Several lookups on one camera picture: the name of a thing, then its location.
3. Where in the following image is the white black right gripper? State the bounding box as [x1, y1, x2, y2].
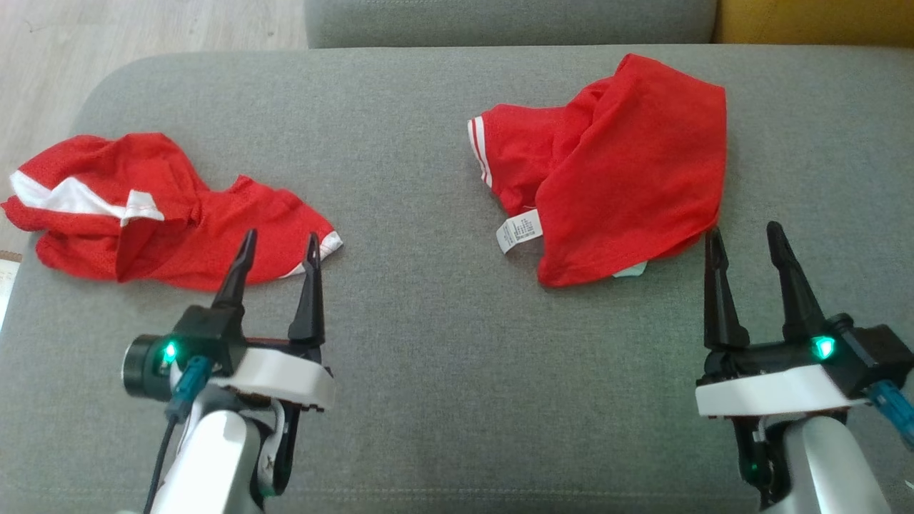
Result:
[696, 221, 870, 419]

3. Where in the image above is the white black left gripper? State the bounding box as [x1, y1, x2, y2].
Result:
[212, 228, 336, 413]

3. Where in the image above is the red mesh shorts white trim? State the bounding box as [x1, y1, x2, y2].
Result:
[0, 132, 343, 292]

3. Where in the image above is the red Bulls 23 jersey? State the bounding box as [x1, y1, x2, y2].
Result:
[468, 54, 728, 288]

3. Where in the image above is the large grey fabric sofa seat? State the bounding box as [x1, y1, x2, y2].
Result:
[0, 44, 914, 514]

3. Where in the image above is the yellow sofa backrest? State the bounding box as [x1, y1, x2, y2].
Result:
[713, 0, 914, 47]

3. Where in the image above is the grey sofa seat cushion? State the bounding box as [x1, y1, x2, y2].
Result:
[303, 0, 718, 49]

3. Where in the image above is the left black cable teal plug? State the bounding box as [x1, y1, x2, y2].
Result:
[143, 356, 214, 514]

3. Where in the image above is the black cable teal plug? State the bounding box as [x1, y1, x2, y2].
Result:
[865, 380, 914, 452]
[143, 356, 214, 514]

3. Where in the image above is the right black cable teal plug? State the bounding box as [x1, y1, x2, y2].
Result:
[865, 380, 914, 452]

